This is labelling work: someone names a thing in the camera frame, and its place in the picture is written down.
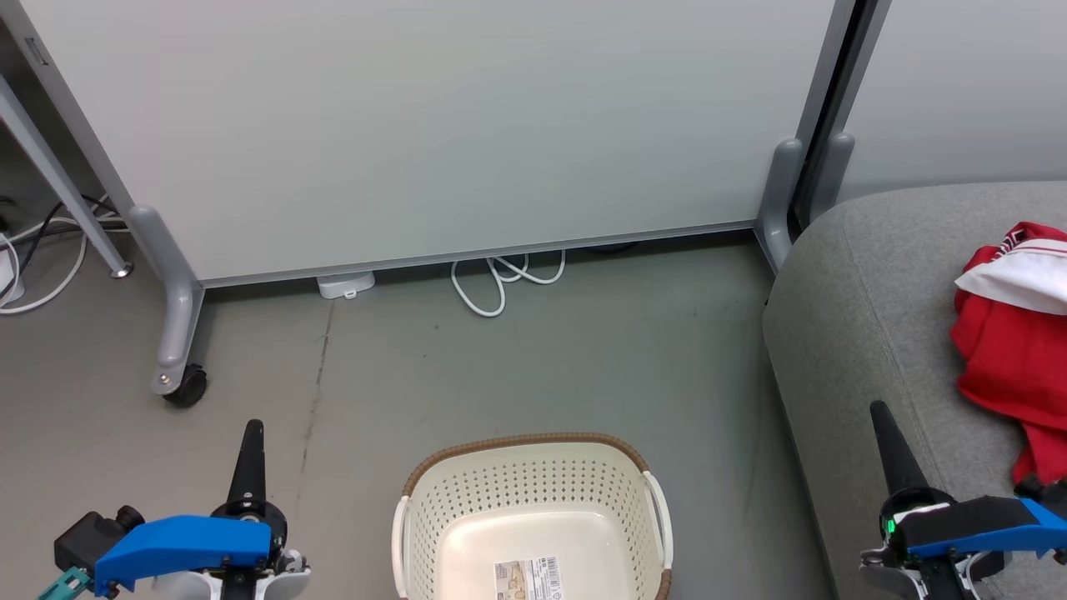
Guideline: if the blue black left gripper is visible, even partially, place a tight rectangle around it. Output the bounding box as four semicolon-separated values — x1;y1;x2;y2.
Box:
93;419;288;597

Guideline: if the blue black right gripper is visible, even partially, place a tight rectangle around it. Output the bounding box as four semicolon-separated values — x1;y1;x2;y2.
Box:
869;400;1067;561

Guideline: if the plain red garment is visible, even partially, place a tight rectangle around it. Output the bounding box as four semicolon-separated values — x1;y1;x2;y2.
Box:
950;287;1067;486

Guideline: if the cream perforated laundry basket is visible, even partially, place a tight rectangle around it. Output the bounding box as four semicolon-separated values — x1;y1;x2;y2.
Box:
392;432;674;600

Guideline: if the printed basket label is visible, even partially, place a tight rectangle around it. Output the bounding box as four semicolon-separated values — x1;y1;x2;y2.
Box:
493;557;564;600

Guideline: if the black caster wheel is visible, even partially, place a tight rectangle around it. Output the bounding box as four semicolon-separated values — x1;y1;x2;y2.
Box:
161;364;208;409

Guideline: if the grey fabric sofa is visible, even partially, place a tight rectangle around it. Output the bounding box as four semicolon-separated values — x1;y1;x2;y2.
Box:
763;181;1067;600

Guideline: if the grey partition foot with caster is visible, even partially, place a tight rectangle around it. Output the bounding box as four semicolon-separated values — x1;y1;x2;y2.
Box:
127;205;205;397

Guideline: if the small white plastic box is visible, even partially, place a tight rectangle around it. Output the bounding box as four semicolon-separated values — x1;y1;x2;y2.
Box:
317;271;376;300

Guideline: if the white power strip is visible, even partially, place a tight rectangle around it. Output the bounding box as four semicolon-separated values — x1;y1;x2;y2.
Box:
0;248;24;303

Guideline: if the grey metal table leg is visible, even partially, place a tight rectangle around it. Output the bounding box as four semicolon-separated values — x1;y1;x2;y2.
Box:
0;75;134;278

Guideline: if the wide white partition panel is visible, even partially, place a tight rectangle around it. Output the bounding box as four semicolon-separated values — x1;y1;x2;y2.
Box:
0;0;859;290

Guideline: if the teal left cable connector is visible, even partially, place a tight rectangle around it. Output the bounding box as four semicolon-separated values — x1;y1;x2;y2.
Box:
36;567;93;600

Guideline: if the thin white looped floor cable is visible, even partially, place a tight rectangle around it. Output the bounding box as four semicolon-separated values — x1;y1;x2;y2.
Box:
450;248;568;318

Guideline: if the black floor cable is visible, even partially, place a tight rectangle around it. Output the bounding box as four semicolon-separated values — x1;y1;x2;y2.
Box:
0;194;118;301

